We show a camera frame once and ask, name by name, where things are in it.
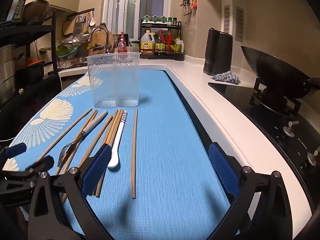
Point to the steel stock pot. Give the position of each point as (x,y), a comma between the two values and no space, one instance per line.
(7,67)

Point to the wooden chopstick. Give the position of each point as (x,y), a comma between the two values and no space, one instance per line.
(72,127)
(96,140)
(110,125)
(113,125)
(93,116)
(135,155)
(116,125)

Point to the stainless steel bowl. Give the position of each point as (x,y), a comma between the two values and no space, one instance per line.
(71,43)

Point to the white hanging ladle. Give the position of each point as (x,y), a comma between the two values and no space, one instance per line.
(92,21)

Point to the chrome kitchen faucet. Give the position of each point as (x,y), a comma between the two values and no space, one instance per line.
(100,28)

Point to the glass oil jug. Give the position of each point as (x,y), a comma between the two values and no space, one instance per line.
(178,46)

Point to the black wok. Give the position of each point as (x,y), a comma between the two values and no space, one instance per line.
(272,72)

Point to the metal grater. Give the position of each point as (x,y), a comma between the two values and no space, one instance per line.
(79,26)

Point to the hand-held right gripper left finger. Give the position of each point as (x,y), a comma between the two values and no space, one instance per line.
(96,170)

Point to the row of spice jars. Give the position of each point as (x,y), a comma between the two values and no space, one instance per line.
(160,19)

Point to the dark sauce bottle yellow label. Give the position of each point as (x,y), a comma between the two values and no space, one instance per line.
(160,45)

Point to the black burner grate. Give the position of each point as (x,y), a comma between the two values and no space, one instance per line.
(272,105)

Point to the clear plastic utensil container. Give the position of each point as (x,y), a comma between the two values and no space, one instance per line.
(112,80)

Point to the white framed window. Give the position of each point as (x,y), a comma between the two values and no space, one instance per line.
(137,5)

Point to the black glass cooktop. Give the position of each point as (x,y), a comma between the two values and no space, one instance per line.
(235,97)

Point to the black electric kettle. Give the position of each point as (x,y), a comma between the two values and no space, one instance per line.
(217,52)

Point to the blue white dishcloth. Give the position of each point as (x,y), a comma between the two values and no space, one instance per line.
(226,77)

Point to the microwave oven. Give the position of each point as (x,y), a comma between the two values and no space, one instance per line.
(20,5)

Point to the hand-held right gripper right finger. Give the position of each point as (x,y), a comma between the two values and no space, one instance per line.
(223,170)

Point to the black spice rack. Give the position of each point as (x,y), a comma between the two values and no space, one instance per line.
(181,42)

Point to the green plastic basin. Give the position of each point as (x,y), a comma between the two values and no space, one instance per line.
(66,52)

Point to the large yellow oil bottle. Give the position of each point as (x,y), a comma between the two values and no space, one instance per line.
(147,45)

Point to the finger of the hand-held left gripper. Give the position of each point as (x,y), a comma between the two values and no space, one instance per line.
(15,149)
(41,163)

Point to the small wall vent grille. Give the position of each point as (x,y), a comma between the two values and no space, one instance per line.
(226,15)

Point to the silver stove knob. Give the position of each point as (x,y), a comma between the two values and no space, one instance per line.
(313,158)
(290,130)

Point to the red sauce bottle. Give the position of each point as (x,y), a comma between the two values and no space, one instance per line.
(169,41)

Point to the round wooden cutting board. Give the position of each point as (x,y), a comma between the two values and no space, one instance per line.
(98,42)

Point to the tall wall vent grille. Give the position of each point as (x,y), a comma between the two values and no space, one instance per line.
(239,23)

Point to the blue mat with white print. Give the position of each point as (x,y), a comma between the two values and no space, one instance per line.
(162,142)

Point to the black metal shelf rack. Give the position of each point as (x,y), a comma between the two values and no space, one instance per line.
(53,42)

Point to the wall rail of hanging utensils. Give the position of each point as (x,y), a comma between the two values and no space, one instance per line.
(191,0)

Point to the beige hanging cutting board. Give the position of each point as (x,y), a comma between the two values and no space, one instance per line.
(68,27)

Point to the small glass jar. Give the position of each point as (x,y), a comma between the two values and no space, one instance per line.
(134,48)

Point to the pink dish soap bottle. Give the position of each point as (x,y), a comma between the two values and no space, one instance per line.
(122,45)

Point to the black pot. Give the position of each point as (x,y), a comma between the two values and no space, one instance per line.
(30,72)

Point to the dark bowl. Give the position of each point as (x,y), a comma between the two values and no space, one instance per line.
(36,12)

